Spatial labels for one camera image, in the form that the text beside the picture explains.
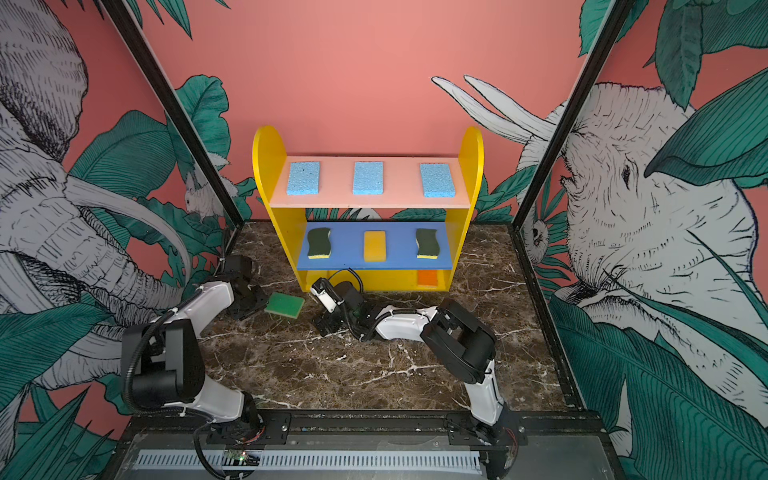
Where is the blue sponge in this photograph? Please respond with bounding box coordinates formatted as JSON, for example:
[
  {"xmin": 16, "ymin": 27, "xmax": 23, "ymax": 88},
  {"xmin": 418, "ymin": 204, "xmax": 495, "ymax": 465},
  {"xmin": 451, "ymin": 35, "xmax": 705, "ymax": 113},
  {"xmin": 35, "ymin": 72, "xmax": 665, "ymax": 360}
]
[
  {"xmin": 286, "ymin": 161, "xmax": 321, "ymax": 196},
  {"xmin": 353, "ymin": 161, "xmax": 384, "ymax": 196},
  {"xmin": 419, "ymin": 163, "xmax": 456, "ymax": 198}
]

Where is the black left frame post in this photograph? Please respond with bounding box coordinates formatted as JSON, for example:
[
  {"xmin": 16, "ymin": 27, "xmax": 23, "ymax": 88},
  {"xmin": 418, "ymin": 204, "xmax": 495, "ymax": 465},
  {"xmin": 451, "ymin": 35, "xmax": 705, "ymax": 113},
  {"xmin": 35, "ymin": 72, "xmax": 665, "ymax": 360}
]
[{"xmin": 101, "ymin": 0, "xmax": 245, "ymax": 228}]

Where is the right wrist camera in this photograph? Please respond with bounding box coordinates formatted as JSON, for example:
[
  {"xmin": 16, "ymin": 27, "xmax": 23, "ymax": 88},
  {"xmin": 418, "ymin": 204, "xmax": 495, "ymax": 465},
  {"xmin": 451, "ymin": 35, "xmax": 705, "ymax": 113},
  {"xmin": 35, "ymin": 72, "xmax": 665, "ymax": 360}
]
[{"xmin": 310, "ymin": 278, "xmax": 343, "ymax": 313}]

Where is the yellow pink blue shelf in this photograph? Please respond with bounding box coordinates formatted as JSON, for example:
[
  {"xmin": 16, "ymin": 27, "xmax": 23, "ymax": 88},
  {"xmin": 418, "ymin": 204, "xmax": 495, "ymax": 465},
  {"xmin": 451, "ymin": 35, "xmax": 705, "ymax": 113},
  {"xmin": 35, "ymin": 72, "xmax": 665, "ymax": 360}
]
[{"xmin": 252, "ymin": 126, "xmax": 485, "ymax": 292}]

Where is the black frame post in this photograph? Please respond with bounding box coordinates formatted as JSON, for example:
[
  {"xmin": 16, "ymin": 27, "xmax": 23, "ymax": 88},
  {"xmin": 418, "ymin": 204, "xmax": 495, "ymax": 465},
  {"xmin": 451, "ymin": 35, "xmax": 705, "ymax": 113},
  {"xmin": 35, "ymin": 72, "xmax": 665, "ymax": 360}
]
[
  {"xmin": 512, "ymin": 0, "xmax": 635, "ymax": 232},
  {"xmin": 101, "ymin": 0, "xmax": 245, "ymax": 228}
]

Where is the bright green sponge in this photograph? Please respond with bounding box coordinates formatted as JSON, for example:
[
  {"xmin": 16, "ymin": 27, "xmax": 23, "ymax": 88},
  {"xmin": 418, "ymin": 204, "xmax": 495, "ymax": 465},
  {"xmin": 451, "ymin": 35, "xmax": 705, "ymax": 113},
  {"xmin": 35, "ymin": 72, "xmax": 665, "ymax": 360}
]
[{"xmin": 264, "ymin": 292, "xmax": 305, "ymax": 319}]

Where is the black right frame post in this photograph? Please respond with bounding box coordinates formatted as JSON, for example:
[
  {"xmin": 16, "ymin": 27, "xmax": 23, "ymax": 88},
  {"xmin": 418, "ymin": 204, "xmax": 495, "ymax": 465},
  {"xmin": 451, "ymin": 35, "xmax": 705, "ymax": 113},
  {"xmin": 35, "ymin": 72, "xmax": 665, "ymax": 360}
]
[{"xmin": 512, "ymin": 0, "xmax": 635, "ymax": 232}]

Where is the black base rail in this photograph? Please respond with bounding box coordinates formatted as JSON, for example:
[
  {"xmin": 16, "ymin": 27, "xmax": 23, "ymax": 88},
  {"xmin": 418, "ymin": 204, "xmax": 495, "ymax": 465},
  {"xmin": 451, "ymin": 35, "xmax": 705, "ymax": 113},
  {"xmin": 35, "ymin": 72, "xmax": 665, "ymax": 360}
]
[{"xmin": 104, "ymin": 410, "xmax": 624, "ymax": 479}]

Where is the orange yellow sponge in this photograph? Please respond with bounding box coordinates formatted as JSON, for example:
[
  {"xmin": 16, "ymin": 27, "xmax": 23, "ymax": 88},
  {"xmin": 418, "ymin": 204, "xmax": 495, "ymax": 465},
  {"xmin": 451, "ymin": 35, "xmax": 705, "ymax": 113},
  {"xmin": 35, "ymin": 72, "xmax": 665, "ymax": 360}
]
[{"xmin": 417, "ymin": 270, "xmax": 439, "ymax": 288}]

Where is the dark green sponge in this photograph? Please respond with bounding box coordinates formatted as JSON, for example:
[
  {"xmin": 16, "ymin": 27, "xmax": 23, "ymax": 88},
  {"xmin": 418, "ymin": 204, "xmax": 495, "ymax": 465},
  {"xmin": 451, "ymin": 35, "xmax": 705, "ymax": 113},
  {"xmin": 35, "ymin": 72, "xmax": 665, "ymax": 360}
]
[
  {"xmin": 416, "ymin": 228, "xmax": 441, "ymax": 260},
  {"xmin": 307, "ymin": 227, "xmax": 332, "ymax": 260}
]

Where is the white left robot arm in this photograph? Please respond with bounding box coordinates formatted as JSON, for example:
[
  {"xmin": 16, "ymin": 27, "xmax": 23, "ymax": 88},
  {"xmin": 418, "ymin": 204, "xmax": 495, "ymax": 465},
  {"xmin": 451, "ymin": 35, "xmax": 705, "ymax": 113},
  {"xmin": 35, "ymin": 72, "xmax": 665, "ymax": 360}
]
[{"xmin": 120, "ymin": 255, "xmax": 267, "ymax": 430}]

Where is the white vent strip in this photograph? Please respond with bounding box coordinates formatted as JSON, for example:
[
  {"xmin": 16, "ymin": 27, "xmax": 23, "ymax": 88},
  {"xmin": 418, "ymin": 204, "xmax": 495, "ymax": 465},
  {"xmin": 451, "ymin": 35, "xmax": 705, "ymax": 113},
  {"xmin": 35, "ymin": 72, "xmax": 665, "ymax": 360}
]
[{"xmin": 131, "ymin": 449, "xmax": 484, "ymax": 475}]

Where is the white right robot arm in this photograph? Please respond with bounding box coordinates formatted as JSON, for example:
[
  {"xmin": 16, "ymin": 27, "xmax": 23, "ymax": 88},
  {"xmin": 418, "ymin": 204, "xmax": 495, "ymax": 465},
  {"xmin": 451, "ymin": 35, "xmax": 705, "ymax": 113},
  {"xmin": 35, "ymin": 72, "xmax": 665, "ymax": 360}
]
[{"xmin": 310, "ymin": 278, "xmax": 506, "ymax": 445}]

